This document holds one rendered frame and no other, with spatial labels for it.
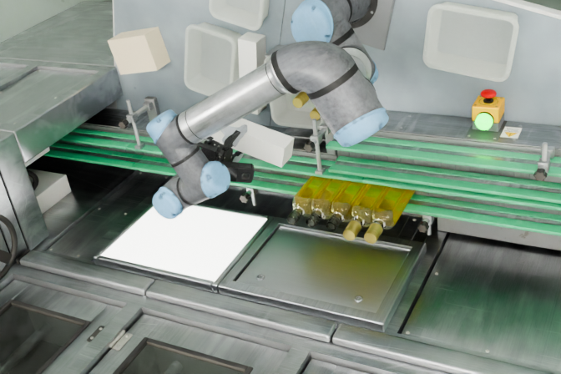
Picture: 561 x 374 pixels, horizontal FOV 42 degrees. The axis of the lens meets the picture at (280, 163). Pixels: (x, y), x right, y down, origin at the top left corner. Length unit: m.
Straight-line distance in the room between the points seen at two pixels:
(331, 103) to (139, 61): 1.09
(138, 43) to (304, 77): 1.04
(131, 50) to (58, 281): 0.76
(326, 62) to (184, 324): 0.86
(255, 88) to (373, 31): 0.62
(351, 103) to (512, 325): 0.72
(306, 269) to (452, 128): 0.54
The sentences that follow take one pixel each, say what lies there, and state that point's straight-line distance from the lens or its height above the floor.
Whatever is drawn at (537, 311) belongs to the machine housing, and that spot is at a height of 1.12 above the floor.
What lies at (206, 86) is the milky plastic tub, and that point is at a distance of 2.35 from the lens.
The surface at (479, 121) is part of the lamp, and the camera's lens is 1.96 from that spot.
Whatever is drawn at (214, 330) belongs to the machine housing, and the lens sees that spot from 1.92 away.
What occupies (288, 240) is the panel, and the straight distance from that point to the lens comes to 2.11.
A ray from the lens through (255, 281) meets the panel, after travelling 1.98.
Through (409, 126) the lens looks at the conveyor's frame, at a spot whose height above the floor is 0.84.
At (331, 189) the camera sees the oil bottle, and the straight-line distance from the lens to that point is 2.02.
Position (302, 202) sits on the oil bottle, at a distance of 1.99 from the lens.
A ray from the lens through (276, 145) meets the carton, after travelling 1.89.
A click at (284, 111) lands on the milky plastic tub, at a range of 2.24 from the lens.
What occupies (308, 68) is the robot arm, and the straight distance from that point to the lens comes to 1.44.
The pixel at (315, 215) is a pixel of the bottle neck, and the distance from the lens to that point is 1.95.
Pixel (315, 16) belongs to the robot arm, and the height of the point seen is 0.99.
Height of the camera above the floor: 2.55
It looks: 48 degrees down
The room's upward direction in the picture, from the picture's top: 138 degrees counter-clockwise
